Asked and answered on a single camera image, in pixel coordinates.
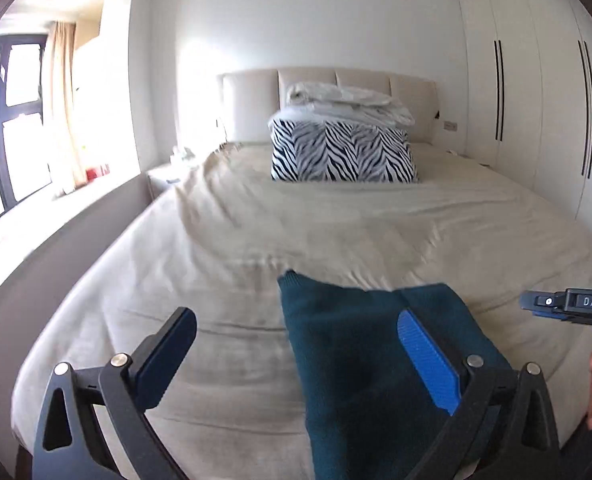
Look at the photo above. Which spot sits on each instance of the bed with cream sheet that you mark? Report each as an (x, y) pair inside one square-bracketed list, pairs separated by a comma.
[(326, 220)]

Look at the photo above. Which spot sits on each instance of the folded white duvet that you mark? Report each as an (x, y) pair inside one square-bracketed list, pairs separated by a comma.
[(346, 100)]

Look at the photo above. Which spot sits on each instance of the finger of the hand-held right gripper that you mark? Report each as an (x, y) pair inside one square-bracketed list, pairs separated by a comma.
[(543, 302)]

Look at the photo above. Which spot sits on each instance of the dark teal knit sweater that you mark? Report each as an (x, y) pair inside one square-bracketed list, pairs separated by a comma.
[(355, 360)]

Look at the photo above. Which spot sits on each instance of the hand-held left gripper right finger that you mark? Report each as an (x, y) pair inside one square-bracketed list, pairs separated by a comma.
[(425, 360)]

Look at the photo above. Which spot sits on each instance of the cream padded headboard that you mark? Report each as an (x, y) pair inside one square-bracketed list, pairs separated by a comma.
[(251, 105)]

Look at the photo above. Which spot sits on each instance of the wall socket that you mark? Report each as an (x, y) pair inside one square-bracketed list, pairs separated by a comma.
[(449, 125)]

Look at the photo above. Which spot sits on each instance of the white nightstand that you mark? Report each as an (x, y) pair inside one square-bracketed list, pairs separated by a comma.
[(168, 180)]

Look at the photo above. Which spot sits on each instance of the white wardrobe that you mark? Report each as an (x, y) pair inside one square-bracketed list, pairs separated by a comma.
[(525, 85)]

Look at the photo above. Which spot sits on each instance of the beige curtain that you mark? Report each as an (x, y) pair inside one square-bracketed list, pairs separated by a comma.
[(66, 110)]

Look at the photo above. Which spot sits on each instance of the zebra print pillow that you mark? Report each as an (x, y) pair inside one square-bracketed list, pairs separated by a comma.
[(346, 152)]

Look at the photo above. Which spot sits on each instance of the small red box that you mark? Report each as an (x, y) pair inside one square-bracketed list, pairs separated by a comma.
[(98, 172)]

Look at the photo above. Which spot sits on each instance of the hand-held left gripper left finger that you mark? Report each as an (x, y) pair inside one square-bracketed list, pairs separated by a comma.
[(168, 355)]

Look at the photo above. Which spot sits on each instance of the black framed window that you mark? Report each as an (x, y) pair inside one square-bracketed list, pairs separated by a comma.
[(21, 125)]

